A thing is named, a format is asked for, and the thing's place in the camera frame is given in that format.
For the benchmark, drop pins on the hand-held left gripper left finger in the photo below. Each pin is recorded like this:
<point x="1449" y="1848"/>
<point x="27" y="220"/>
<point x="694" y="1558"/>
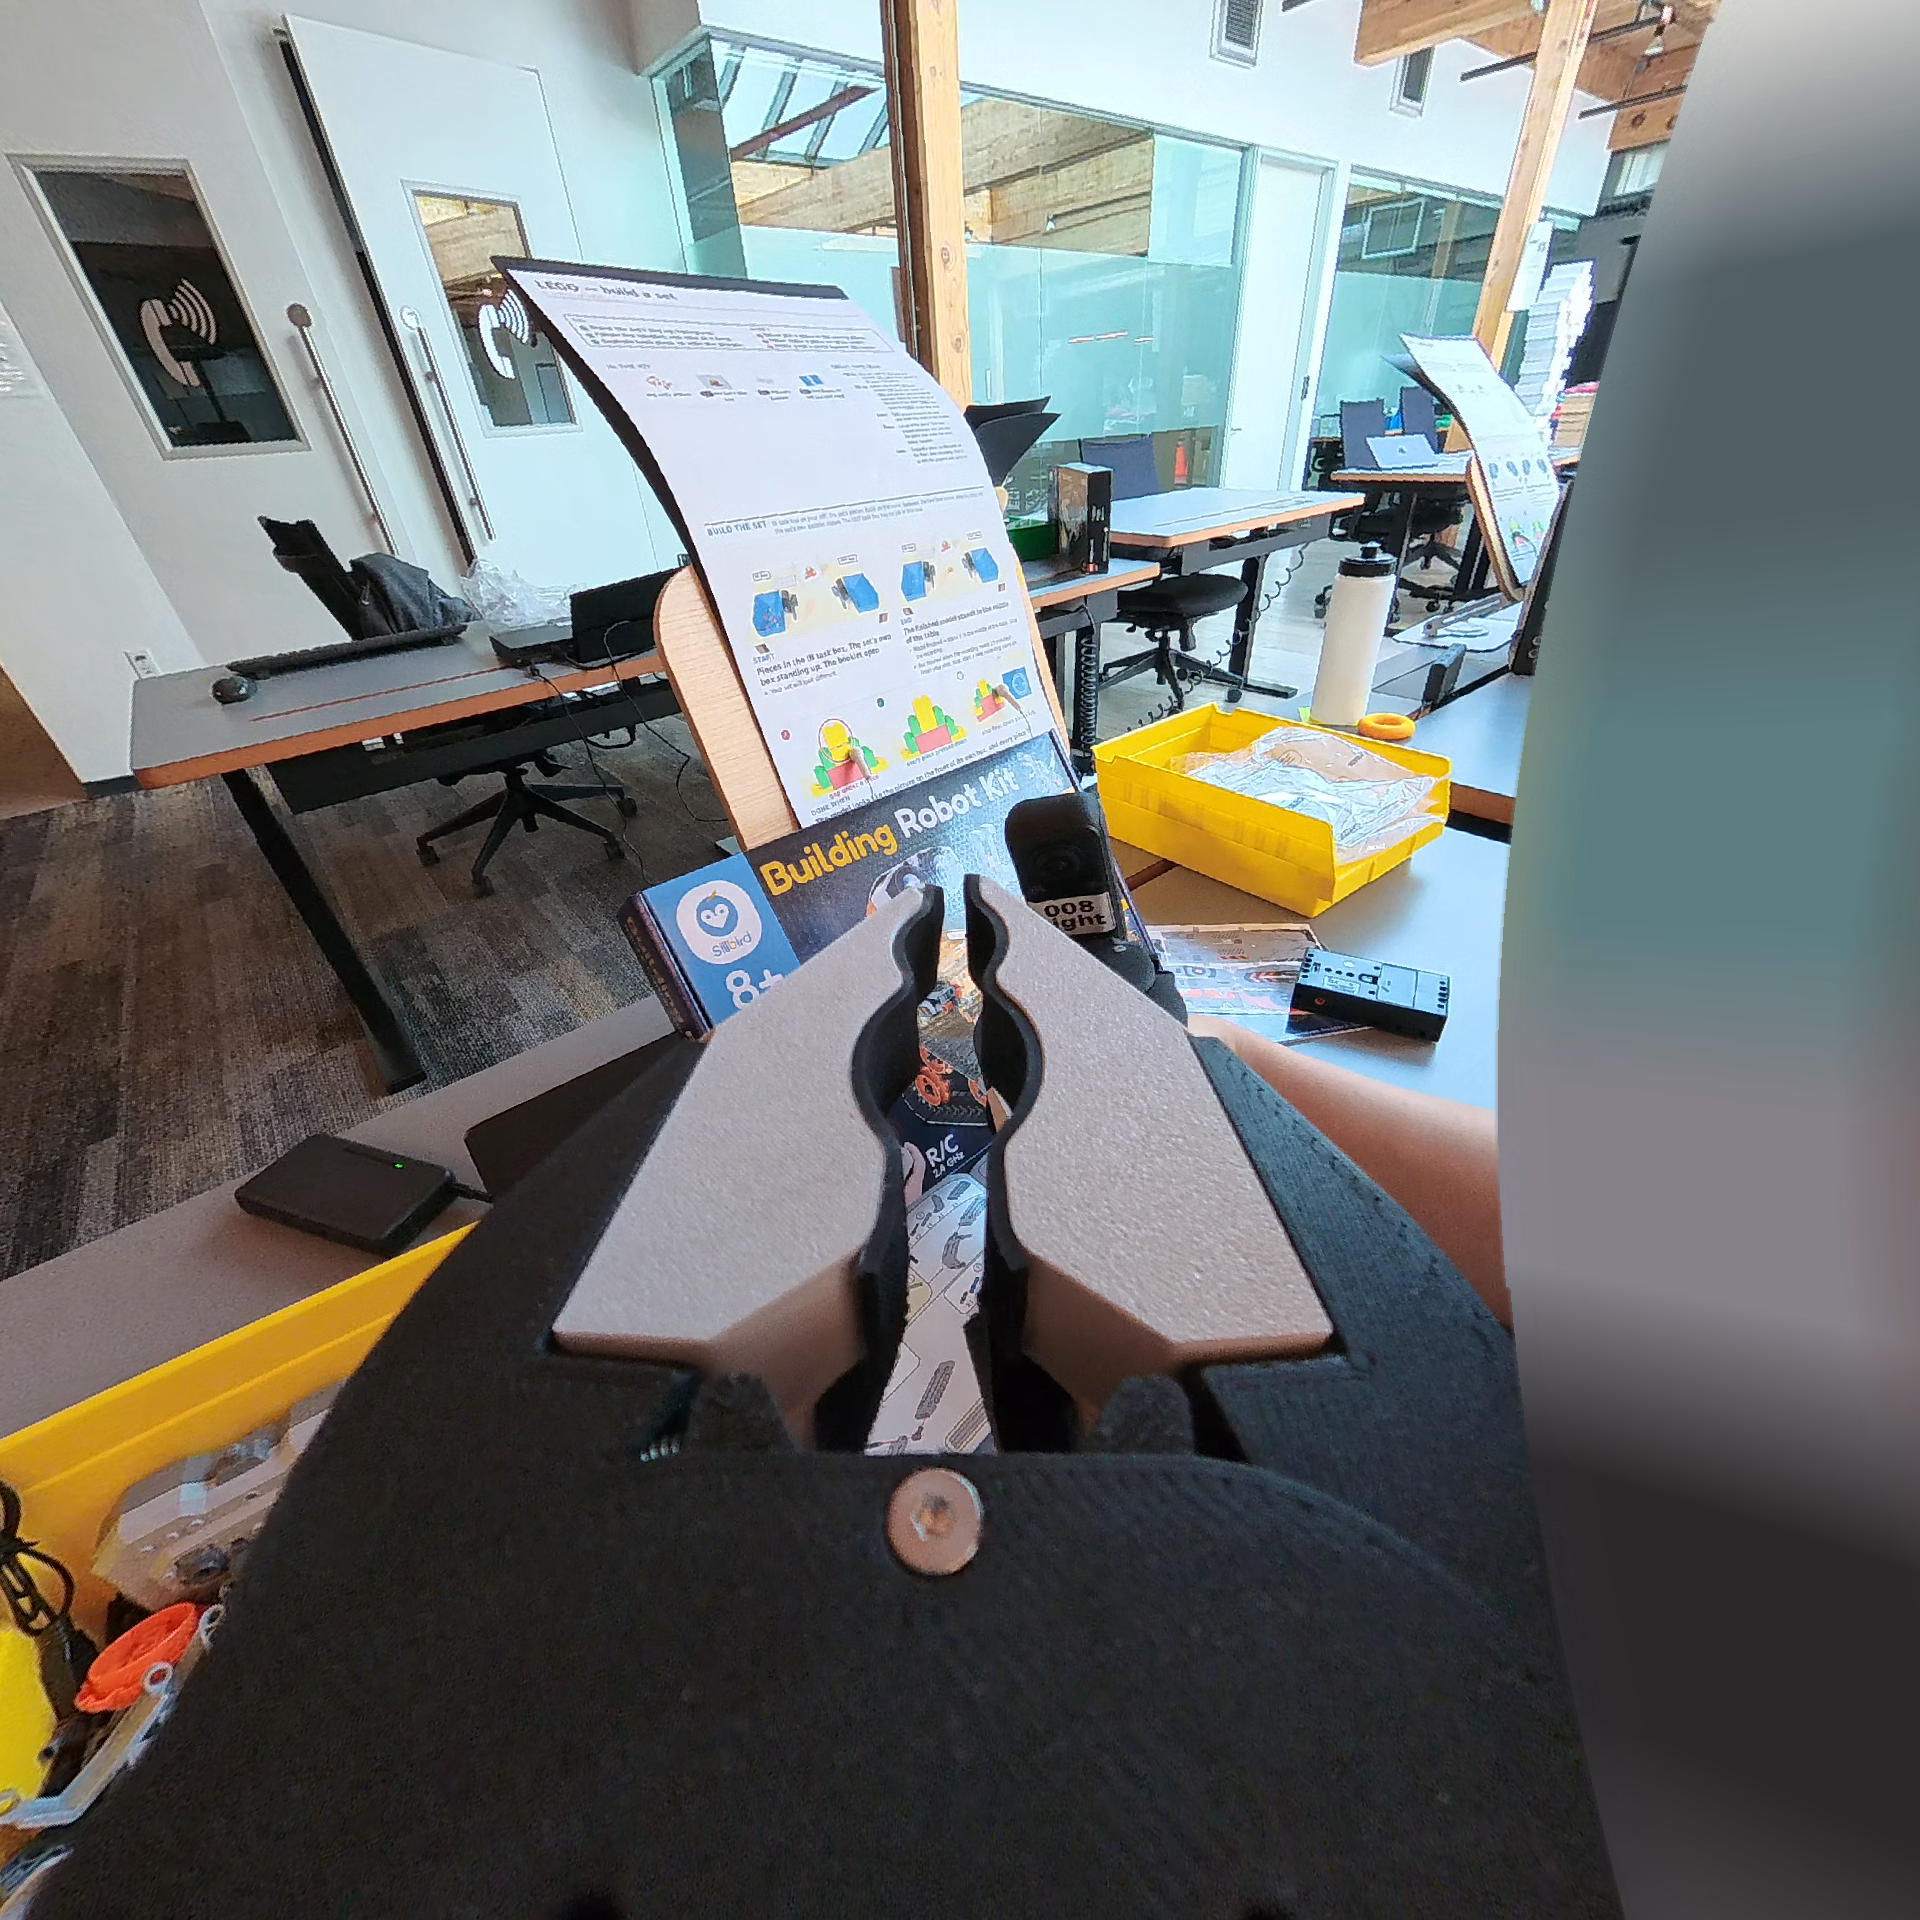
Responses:
<point x="720" y="1184"/>

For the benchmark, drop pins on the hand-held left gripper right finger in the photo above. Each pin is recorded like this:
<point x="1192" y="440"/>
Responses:
<point x="1154" y="1184"/>

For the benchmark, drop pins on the deep yellow parts bin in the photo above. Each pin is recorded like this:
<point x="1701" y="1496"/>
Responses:
<point x="225" y="1351"/>

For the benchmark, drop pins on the person's right forearm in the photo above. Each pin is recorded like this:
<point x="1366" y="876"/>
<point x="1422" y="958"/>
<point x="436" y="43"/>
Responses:
<point x="1381" y="1154"/>

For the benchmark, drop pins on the office desk with wooden edge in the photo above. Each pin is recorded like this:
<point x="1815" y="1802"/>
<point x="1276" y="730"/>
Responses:
<point x="374" y="698"/>
<point x="1231" y="519"/>
<point x="1455" y="751"/>
<point x="1395" y="480"/>
<point x="1095" y="578"/>

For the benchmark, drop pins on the black flat pad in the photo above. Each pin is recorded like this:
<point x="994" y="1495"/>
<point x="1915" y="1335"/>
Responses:
<point x="584" y="1125"/>

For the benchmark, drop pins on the colour printed leaflet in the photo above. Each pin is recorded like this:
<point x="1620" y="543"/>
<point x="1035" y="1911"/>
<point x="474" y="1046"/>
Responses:
<point x="1231" y="975"/>

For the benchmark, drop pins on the shallow yellow bin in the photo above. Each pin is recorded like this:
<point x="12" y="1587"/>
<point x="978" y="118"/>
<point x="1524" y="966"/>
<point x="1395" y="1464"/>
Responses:
<point x="1274" y="862"/>

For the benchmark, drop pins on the blue robot kit box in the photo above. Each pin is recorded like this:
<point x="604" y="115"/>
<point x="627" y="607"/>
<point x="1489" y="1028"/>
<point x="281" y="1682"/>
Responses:
<point x="811" y="885"/>

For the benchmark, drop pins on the white instruction booklet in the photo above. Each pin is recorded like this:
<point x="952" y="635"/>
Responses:
<point x="939" y="1321"/>

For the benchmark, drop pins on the clear plastic bag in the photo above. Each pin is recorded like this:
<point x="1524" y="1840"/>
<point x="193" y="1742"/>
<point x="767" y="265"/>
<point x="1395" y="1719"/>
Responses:
<point x="1304" y="780"/>

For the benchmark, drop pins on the black office chair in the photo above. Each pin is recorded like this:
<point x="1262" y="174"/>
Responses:
<point x="1184" y="630"/>
<point x="450" y="720"/>

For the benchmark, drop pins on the black battery module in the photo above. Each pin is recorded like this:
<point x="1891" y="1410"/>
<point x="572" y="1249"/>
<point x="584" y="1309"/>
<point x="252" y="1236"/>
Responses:
<point x="1373" y="992"/>

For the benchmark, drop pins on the small black product box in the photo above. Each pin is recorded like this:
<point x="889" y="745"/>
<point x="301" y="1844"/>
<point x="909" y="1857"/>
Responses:
<point x="1081" y="519"/>

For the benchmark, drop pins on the white water bottle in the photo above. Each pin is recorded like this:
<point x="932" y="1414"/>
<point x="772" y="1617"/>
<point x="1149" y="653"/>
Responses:
<point x="1355" y="644"/>

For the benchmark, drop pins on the black external drive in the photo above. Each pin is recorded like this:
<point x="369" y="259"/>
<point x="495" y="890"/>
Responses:
<point x="339" y="1193"/>

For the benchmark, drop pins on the open black folder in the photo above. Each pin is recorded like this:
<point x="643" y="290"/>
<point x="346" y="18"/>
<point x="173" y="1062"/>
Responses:
<point x="1029" y="435"/>

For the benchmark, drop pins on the black docking box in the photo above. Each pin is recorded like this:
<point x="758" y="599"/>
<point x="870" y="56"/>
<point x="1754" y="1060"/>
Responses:
<point x="584" y="622"/>

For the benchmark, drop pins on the silver laptop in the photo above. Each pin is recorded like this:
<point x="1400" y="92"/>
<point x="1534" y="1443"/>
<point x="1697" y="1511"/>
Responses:
<point x="1398" y="453"/>

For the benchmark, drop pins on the crumpled clear plastic wrap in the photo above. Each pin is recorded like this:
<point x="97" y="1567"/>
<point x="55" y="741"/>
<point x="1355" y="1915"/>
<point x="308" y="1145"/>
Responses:
<point x="511" y="593"/>

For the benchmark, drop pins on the grey motor block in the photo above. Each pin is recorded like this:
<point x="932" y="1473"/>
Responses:
<point x="194" y="1501"/>

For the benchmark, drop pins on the black keyboard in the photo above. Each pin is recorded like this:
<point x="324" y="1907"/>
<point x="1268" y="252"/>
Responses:
<point x="344" y="653"/>

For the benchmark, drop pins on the wooden pillar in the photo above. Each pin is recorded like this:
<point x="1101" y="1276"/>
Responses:
<point x="927" y="194"/>
<point x="1530" y="165"/>

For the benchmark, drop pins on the stack of white boxes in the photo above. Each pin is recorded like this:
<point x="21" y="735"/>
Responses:
<point x="1569" y="344"/>

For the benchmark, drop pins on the orange gear wheel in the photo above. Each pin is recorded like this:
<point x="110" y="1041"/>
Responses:
<point x="142" y="1651"/>

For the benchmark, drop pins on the white door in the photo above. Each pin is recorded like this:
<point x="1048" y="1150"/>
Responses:
<point x="450" y="301"/>

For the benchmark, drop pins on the pile of grey building parts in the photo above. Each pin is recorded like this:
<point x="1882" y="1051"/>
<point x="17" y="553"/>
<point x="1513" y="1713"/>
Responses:
<point x="105" y="1755"/>

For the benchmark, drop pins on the yellow building piece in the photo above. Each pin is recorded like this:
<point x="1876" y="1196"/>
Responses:
<point x="18" y="1711"/>

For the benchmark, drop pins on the phone sign window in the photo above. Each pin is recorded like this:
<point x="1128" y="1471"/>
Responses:
<point x="165" y="301"/>

